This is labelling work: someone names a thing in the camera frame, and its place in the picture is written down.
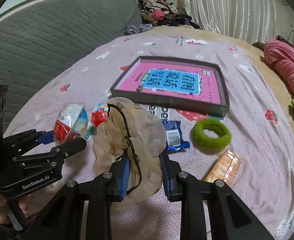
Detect red white chocolate egg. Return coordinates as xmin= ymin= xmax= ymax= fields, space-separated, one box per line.
xmin=53 ymin=103 xmax=88 ymax=145

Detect blue snack packet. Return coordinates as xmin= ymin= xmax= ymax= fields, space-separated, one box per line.
xmin=162 ymin=120 xmax=190 ymax=152

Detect orange snack bar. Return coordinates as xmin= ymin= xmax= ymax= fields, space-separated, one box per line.
xmin=204 ymin=150 xmax=243 ymax=186

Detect beige organza scrunchie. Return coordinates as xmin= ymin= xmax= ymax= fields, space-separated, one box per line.
xmin=93 ymin=97 xmax=167 ymax=205

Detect red blue chocolate egg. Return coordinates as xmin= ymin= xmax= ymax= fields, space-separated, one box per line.
xmin=84 ymin=102 xmax=108 ymax=140

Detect green fuzzy hair tie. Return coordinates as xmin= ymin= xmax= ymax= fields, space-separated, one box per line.
xmin=191 ymin=118 xmax=232 ymax=151

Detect person's left hand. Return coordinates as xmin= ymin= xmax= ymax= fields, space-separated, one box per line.
xmin=0 ymin=195 xmax=29 ymax=224

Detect grey quilted headboard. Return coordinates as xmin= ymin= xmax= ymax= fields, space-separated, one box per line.
xmin=0 ymin=0 xmax=142 ymax=128

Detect dark tray with pink book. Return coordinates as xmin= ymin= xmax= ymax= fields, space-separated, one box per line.
xmin=110 ymin=56 xmax=230 ymax=118

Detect blue floral cloth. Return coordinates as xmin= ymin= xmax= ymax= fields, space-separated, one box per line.
xmin=124 ymin=23 xmax=153 ymax=36

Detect pink rolled quilt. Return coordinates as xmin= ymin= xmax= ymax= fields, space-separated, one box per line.
xmin=264 ymin=40 xmax=294 ymax=95

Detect pile of clothes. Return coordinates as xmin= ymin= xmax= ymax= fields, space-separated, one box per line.
xmin=138 ymin=0 xmax=201 ymax=29

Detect white satin curtain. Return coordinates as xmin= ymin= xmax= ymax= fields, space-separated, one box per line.
xmin=181 ymin=0 xmax=294 ymax=53

